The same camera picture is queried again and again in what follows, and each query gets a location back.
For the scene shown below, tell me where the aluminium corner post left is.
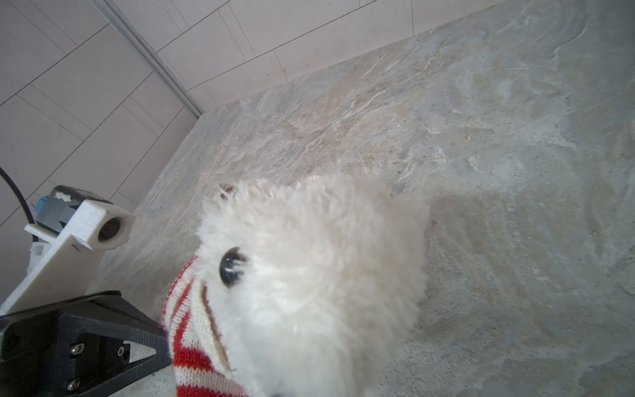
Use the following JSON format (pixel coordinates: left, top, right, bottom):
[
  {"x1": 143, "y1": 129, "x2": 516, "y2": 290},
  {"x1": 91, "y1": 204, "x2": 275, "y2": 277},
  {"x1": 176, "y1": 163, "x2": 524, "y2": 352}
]
[{"x1": 90, "y1": 0, "x2": 203, "y2": 118}]

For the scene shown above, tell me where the white plush teddy bear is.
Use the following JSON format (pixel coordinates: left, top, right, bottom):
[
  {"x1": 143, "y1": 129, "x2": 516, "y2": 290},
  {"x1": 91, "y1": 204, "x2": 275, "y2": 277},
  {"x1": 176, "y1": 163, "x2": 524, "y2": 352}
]
[{"x1": 190, "y1": 175, "x2": 429, "y2": 396}]

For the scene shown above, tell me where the red white striped shirt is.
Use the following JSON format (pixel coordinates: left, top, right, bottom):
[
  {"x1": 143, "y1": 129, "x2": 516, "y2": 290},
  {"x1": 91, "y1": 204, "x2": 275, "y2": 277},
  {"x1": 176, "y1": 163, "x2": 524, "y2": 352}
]
[{"x1": 161, "y1": 256, "x2": 245, "y2": 396}]

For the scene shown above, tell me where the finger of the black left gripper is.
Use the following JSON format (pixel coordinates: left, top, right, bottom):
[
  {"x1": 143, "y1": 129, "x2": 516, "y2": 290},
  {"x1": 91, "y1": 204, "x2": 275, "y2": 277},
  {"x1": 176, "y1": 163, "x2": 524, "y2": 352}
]
[{"x1": 1, "y1": 290, "x2": 171, "y2": 396}]

